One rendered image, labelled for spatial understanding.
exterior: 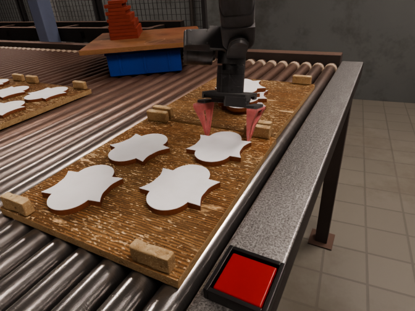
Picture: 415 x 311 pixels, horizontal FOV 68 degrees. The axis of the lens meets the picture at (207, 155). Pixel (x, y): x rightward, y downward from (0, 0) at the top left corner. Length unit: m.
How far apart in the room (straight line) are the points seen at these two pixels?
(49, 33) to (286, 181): 2.16
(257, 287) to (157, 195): 0.21
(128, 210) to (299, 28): 3.40
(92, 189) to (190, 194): 0.17
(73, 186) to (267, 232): 0.33
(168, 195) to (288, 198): 0.20
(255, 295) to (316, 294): 1.21
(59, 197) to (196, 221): 0.23
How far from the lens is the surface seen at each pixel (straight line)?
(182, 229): 0.45
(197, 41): 0.62
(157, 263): 0.40
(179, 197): 0.49
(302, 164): 0.64
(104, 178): 0.58
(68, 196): 0.56
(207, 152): 0.61
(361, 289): 1.66
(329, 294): 1.60
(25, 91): 1.30
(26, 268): 0.51
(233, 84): 0.63
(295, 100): 0.91
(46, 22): 2.50
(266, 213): 0.51
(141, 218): 0.49
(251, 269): 0.41
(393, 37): 3.75
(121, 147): 0.68
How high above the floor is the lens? 1.24
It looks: 29 degrees down
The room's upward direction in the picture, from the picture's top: 4 degrees counter-clockwise
